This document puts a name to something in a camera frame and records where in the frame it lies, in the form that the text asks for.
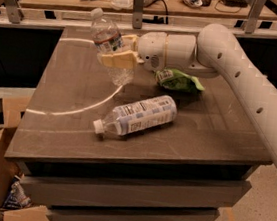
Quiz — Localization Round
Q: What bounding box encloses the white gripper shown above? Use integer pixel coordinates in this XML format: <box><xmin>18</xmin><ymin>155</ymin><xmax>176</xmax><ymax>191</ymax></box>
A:
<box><xmin>97</xmin><ymin>32</ymin><xmax>167</xmax><ymax>71</ymax></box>

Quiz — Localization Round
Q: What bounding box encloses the clear water bottle red label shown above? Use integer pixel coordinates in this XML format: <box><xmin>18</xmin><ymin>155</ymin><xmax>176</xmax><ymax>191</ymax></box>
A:
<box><xmin>91</xmin><ymin>8</ymin><xmax>134</xmax><ymax>86</ymax></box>

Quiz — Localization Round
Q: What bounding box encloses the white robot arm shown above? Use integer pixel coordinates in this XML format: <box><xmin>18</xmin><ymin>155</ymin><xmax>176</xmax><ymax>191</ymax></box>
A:
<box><xmin>98</xmin><ymin>23</ymin><xmax>277</xmax><ymax>167</ymax></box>

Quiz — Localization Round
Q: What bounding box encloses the water bottle white blue label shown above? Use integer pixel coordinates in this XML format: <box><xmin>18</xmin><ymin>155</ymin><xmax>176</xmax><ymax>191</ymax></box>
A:
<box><xmin>93</xmin><ymin>95</ymin><xmax>178</xmax><ymax>136</ymax></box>

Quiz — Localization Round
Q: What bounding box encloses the green chip bag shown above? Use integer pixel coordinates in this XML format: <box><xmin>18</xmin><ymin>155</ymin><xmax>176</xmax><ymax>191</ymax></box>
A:
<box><xmin>154</xmin><ymin>68</ymin><xmax>205</xmax><ymax>93</ymax></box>

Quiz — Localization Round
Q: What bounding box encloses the grey drawer cabinet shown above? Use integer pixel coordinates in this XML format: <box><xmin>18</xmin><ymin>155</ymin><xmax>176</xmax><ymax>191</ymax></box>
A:
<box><xmin>6</xmin><ymin>27</ymin><xmax>271</xmax><ymax>221</ymax></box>

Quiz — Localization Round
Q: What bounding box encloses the metal railing with posts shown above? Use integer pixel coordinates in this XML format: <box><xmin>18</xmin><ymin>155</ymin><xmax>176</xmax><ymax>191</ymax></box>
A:
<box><xmin>0</xmin><ymin>0</ymin><xmax>277</xmax><ymax>36</ymax></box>

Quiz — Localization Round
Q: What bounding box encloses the snack packet in box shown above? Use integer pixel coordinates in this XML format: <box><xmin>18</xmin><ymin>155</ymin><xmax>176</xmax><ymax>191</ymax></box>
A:
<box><xmin>2</xmin><ymin>175</ymin><xmax>32</xmax><ymax>210</ymax></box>

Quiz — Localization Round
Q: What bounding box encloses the black cable on desk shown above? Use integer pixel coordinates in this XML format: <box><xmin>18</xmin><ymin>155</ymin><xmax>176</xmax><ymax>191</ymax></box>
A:
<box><xmin>150</xmin><ymin>0</ymin><xmax>172</xmax><ymax>26</ymax></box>

